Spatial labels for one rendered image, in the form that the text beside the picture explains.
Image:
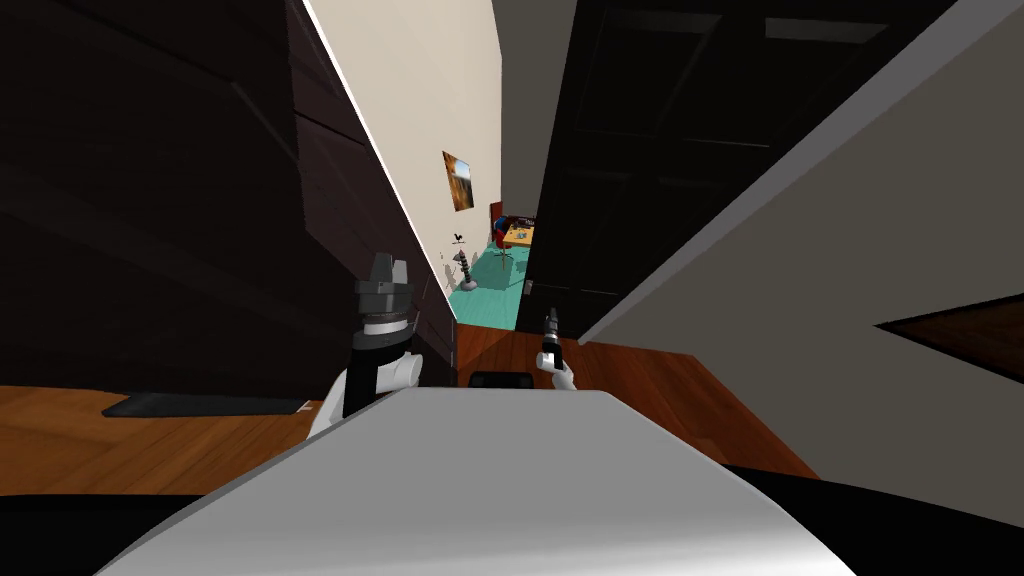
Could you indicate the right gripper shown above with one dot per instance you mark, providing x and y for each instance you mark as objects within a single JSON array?
[{"x": 552, "y": 328}]

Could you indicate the black panelled door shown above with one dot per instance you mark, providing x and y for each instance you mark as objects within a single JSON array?
[{"x": 688, "y": 160}]

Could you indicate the yellow table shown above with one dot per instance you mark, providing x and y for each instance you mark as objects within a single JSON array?
[{"x": 518, "y": 235}]

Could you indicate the black floor mat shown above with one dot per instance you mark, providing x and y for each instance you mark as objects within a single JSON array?
[{"x": 200, "y": 406}]

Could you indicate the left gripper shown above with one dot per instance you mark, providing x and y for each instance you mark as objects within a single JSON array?
[{"x": 384, "y": 299}]

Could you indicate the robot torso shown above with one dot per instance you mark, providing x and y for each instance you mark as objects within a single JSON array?
[{"x": 496, "y": 488}]

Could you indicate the dark wooden cabinet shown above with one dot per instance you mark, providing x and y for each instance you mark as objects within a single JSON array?
[{"x": 176, "y": 192}]

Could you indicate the red chair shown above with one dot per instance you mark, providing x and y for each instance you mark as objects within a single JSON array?
[{"x": 500, "y": 228}]

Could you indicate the orange wall picture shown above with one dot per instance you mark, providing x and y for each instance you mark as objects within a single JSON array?
[{"x": 458, "y": 182}]

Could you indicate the black weathervane statue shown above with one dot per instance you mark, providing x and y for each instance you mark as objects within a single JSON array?
[{"x": 466, "y": 272}]

